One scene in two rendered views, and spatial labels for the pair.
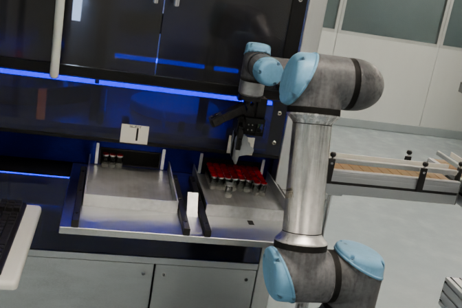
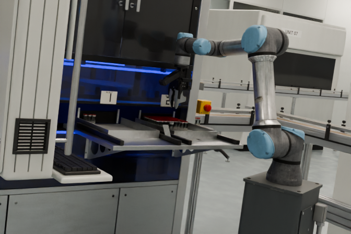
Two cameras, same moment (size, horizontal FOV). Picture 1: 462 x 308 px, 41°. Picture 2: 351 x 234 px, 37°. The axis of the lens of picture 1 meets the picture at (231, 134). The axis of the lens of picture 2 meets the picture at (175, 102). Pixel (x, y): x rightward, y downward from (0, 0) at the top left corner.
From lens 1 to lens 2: 1.17 m
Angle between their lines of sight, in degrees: 26
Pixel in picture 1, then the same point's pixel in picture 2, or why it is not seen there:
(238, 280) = (167, 192)
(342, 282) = (291, 142)
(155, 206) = (147, 135)
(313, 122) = (267, 60)
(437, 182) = not seen: hidden behind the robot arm
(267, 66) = (204, 43)
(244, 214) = (193, 135)
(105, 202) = (120, 135)
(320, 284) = (283, 144)
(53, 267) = (57, 199)
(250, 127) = (184, 84)
